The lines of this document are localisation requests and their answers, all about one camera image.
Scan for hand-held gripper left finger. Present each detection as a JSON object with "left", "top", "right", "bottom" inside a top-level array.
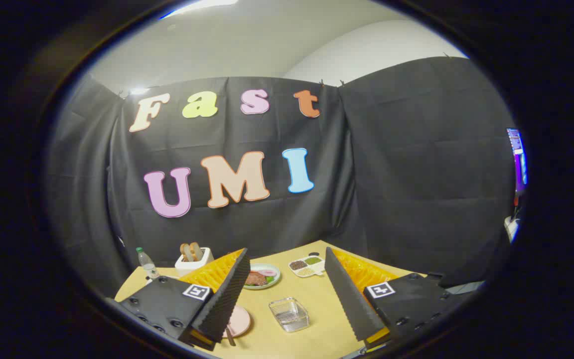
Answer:
[{"left": 118, "top": 248, "right": 251, "bottom": 352}]

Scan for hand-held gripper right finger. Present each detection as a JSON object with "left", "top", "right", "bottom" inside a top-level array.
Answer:
[{"left": 324, "top": 247, "right": 472, "bottom": 351}]

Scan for pink plate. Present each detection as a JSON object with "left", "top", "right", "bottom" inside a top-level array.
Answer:
[{"left": 222, "top": 305, "right": 252, "bottom": 339}]

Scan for white divided dish with grains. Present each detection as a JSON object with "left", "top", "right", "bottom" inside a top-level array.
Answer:
[{"left": 288, "top": 256, "right": 326, "bottom": 278}]

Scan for pale green plate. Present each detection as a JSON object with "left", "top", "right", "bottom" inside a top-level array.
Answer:
[{"left": 244, "top": 263, "right": 282, "bottom": 290}]

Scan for white toaster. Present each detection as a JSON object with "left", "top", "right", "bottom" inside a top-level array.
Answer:
[{"left": 175, "top": 247, "right": 214, "bottom": 278}]

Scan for clear perforated drain basket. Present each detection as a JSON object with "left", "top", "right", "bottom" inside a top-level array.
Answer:
[{"left": 269, "top": 298, "right": 310, "bottom": 333}]

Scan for clear plastic water bottle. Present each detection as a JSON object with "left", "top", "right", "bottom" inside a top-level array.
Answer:
[{"left": 136, "top": 247, "right": 160, "bottom": 280}]

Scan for white object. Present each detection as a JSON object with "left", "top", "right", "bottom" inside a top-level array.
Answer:
[{"left": 504, "top": 215, "right": 521, "bottom": 243}]

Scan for computer monitor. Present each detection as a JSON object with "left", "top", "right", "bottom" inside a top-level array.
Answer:
[{"left": 506, "top": 128, "right": 528, "bottom": 193}]

